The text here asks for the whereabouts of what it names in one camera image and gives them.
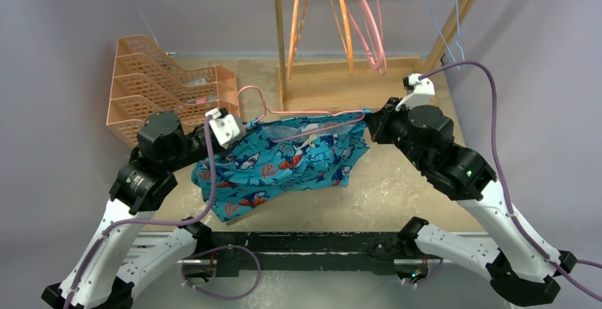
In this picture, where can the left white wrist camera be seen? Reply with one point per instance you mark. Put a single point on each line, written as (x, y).
(227, 128)

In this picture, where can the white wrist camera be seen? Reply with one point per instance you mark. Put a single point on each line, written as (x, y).
(227, 128)
(419, 92)

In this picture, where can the wooden hanger rack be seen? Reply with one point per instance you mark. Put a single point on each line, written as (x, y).
(326, 85)

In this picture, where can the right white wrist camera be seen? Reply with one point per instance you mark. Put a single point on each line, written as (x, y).
(419, 92)

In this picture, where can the orange wavy hanger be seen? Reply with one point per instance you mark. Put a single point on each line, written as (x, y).
(299, 12)

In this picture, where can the pink thick plastic hanger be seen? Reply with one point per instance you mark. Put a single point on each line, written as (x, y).
(353, 22)

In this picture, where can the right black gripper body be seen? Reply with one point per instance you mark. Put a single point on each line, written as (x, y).
(394, 128)

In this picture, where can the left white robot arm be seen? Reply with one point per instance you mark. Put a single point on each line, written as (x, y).
(102, 278)

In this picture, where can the blue shark print shorts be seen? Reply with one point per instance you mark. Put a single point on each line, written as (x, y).
(261, 167)

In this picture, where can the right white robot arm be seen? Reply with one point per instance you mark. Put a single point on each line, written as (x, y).
(518, 263)

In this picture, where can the peach plastic file organizer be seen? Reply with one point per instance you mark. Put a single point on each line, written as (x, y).
(146, 80)

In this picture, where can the blue wire hanger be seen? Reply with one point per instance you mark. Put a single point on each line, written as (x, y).
(448, 40)

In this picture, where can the pink thin wire hanger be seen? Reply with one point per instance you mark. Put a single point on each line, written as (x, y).
(267, 110)

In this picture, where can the black aluminium base frame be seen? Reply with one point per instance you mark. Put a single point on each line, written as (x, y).
(225, 254)

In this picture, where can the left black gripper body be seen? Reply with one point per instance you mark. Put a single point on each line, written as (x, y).
(196, 145)

